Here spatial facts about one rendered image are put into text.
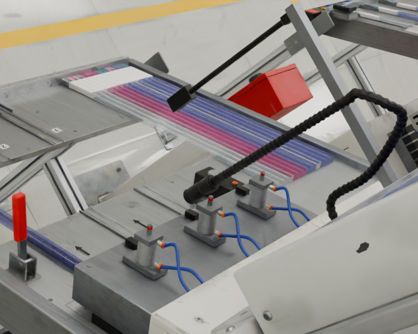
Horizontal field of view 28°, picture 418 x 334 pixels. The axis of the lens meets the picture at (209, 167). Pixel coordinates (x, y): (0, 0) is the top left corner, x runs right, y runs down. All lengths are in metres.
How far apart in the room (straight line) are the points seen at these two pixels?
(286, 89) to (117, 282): 1.08
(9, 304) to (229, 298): 0.27
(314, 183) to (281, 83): 0.61
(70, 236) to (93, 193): 1.34
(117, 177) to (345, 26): 0.82
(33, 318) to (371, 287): 0.47
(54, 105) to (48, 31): 1.17
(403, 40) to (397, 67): 1.80
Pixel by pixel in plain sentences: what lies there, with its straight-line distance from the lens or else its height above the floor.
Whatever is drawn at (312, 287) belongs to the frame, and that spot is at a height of 1.46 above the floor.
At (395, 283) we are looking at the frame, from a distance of 0.63.
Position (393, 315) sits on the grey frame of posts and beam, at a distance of 0.61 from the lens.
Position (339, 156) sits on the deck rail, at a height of 1.07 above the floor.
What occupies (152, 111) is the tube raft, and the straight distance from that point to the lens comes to 1.50.
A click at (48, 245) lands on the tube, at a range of 1.08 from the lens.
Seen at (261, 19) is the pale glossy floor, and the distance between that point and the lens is 3.42.
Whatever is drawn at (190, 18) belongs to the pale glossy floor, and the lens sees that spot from 3.12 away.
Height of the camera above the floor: 1.90
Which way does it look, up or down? 42 degrees down
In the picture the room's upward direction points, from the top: 57 degrees clockwise
